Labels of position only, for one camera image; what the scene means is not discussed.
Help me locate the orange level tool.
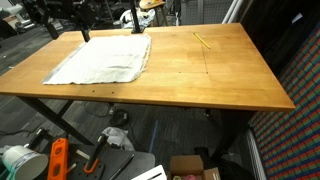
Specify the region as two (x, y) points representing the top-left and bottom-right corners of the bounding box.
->
(47, 138), (68, 180)

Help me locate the black pen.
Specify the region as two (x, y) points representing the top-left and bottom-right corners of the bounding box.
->
(108, 154), (135, 180)

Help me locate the white towel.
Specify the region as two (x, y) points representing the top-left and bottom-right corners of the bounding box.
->
(42, 34), (152, 85)

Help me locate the yellow pencil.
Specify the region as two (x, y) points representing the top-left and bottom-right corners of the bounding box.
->
(193, 33), (211, 49)

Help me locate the black camera stand pole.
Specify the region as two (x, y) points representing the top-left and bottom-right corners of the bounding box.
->
(129, 0), (144, 34)

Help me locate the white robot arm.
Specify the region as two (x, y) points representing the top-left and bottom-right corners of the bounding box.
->
(22, 0), (98, 42)

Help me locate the small round wooden table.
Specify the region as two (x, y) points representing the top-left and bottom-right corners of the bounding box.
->
(139, 0), (168, 25)

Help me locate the black table leg frame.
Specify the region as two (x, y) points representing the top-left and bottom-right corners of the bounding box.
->
(19, 96), (92, 145)

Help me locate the cardboard box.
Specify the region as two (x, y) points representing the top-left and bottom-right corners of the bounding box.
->
(167, 155), (222, 180)

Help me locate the crumpled white cloth pile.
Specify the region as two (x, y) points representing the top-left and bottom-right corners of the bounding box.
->
(119, 8), (156, 30)

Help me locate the orange black clamp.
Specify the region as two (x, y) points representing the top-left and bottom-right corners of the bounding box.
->
(84, 134), (108, 174)

